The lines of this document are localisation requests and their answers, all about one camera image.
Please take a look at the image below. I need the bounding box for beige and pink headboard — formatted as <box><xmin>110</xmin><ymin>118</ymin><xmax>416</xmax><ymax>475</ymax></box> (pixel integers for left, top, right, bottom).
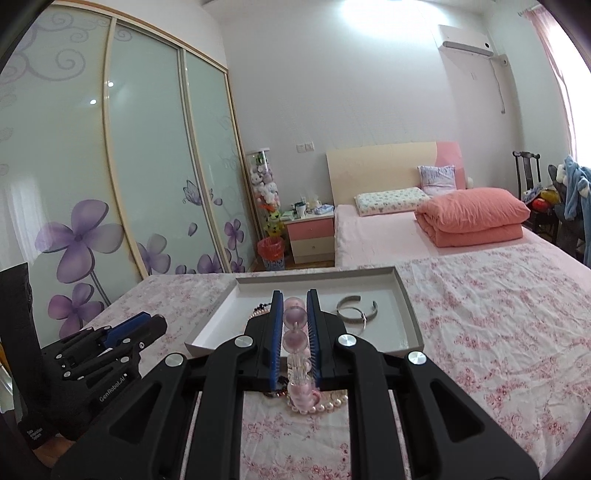
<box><xmin>326</xmin><ymin>141</ymin><xmax>467</xmax><ymax>206</ymax></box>

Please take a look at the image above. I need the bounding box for red trash bin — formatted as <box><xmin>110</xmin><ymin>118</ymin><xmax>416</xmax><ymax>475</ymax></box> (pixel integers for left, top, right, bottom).
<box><xmin>257</xmin><ymin>236</ymin><xmax>287</xmax><ymax>271</ymax></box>

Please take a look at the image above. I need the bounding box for floral pink bedsheet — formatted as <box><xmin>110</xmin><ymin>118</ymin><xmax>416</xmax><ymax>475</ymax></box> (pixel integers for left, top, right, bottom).
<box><xmin>78</xmin><ymin>242</ymin><xmax>591</xmax><ymax>480</ymax></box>

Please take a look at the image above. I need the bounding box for pink bead bracelet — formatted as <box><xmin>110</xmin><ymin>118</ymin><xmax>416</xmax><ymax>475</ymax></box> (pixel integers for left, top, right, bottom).
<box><xmin>283</xmin><ymin>298</ymin><xmax>324</xmax><ymax>414</ymax></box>

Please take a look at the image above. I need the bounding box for white air conditioner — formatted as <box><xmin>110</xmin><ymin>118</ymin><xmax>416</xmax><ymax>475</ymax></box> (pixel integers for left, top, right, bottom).
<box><xmin>438</xmin><ymin>24</ymin><xmax>496</xmax><ymax>57</ymax></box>

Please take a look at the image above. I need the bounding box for pink curtain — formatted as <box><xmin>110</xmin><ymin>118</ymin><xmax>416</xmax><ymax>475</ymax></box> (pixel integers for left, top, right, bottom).
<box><xmin>526</xmin><ymin>4</ymin><xmax>591</xmax><ymax>167</ymax></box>

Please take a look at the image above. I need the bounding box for thin silver bangle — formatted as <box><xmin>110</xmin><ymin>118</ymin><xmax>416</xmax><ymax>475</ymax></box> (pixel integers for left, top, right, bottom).
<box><xmin>353</xmin><ymin>302</ymin><xmax>378</xmax><ymax>331</ymax></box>

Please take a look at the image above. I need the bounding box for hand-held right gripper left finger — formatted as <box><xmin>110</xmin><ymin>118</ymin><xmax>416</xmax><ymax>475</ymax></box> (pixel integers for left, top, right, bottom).
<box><xmin>51</xmin><ymin>290</ymin><xmax>284</xmax><ymax>480</ymax></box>

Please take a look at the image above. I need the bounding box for pink and cream nightstand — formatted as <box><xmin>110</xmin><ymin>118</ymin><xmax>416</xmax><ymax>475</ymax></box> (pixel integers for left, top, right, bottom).
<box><xmin>281</xmin><ymin>208</ymin><xmax>337</xmax><ymax>265</ymax></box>

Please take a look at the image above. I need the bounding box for wide silver cuff bangle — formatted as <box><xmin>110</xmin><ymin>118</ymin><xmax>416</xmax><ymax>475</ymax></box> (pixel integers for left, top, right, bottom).
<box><xmin>336</xmin><ymin>295</ymin><xmax>378</xmax><ymax>322</ymax></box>

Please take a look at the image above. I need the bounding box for grey cardboard tray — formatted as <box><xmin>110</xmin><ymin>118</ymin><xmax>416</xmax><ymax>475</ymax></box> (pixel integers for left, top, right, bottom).
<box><xmin>185</xmin><ymin>267</ymin><xmax>424</xmax><ymax>358</ymax></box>

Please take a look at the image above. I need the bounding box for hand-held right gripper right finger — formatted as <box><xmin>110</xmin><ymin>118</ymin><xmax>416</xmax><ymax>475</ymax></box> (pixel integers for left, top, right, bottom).
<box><xmin>306</xmin><ymin>288</ymin><xmax>541</xmax><ymax>480</ymax></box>

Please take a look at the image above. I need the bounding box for pink bed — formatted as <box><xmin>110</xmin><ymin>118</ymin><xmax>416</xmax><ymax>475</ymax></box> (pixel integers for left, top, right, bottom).
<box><xmin>333</xmin><ymin>203</ymin><xmax>568</xmax><ymax>269</ymax></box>

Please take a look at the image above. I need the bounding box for white patterned pillow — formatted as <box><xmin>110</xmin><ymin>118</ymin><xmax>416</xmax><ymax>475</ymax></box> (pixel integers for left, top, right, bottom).
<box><xmin>354</xmin><ymin>187</ymin><xmax>431</xmax><ymax>217</ymax></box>

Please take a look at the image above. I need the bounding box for floral sliding door wardrobe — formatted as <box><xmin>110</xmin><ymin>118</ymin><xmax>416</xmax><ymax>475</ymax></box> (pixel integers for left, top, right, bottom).
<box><xmin>0</xmin><ymin>0</ymin><xmax>259</xmax><ymax>354</ymax></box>

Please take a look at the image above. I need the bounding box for dark wooden chair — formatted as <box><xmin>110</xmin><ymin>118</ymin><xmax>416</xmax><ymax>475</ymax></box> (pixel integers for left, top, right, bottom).
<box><xmin>512</xmin><ymin>151</ymin><xmax>561</xmax><ymax>234</ymax></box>

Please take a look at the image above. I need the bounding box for small purple pillow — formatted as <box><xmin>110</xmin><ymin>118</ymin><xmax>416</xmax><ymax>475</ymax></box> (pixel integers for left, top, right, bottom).
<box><xmin>418</xmin><ymin>165</ymin><xmax>458</xmax><ymax>197</ymax></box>

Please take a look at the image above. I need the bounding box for air conditioner pipe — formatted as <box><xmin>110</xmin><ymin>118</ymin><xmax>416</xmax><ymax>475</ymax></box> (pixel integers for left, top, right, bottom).
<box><xmin>489</xmin><ymin>53</ymin><xmax>511</xmax><ymax>114</ymax></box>

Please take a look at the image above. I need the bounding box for blue fleece robe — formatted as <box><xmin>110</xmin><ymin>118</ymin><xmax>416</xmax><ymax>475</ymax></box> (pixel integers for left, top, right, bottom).
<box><xmin>560</xmin><ymin>155</ymin><xmax>591</xmax><ymax>222</ymax></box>

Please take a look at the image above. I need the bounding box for plush toy display tower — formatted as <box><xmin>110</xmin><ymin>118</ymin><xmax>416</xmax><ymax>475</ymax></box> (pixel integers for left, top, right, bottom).
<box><xmin>245</xmin><ymin>148</ymin><xmax>284</xmax><ymax>241</ymax></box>

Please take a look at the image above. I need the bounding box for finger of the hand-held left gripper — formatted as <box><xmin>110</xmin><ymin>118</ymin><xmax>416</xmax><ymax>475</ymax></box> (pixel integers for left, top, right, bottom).
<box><xmin>115</xmin><ymin>315</ymin><xmax>168</xmax><ymax>354</ymax></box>
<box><xmin>99</xmin><ymin>311</ymin><xmax>153</xmax><ymax>345</ymax></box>

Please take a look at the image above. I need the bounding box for folded orange quilt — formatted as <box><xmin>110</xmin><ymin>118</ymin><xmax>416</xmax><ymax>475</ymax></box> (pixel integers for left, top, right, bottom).
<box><xmin>414</xmin><ymin>187</ymin><xmax>532</xmax><ymax>248</ymax></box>

